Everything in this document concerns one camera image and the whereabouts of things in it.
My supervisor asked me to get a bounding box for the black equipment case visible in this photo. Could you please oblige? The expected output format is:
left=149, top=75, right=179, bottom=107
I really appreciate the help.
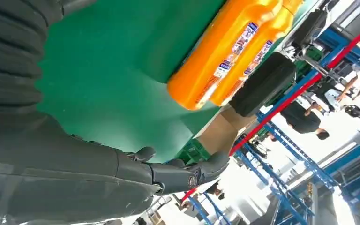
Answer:
left=291, top=8, right=328, bottom=52

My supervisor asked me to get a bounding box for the red metal pole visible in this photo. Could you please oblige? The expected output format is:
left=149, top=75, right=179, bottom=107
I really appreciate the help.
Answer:
left=180, top=17, right=360, bottom=203

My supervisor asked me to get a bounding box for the stack of green crates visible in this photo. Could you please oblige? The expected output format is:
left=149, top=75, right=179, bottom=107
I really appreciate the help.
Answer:
left=293, top=45, right=324, bottom=77

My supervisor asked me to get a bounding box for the blue metal rack frame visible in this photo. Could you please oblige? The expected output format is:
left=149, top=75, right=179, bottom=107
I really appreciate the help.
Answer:
left=186, top=28, right=360, bottom=225

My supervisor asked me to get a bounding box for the black box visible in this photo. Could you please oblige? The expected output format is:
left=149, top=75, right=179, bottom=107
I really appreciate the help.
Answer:
left=228, top=51, right=298, bottom=118

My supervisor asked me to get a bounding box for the ribbed grey right arm sleeve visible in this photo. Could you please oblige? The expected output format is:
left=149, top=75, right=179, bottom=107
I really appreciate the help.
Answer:
left=0, top=0, right=64, bottom=116

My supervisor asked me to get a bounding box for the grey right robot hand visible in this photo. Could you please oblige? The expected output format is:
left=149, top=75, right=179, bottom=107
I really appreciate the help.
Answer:
left=0, top=0, right=231, bottom=225

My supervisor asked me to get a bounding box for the green plastic crate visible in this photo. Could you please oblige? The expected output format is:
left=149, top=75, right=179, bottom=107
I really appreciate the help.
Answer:
left=175, top=138, right=212, bottom=165

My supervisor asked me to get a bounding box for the green table mat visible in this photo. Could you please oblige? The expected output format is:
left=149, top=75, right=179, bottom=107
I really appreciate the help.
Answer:
left=35, top=0, right=308, bottom=164

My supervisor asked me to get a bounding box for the person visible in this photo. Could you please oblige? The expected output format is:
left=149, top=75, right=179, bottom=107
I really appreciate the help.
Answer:
left=281, top=101, right=330, bottom=141
left=335, top=63, right=360, bottom=103

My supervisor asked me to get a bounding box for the brown cardboard box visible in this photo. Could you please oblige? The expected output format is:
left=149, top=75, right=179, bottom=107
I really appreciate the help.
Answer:
left=197, top=105, right=258, bottom=156

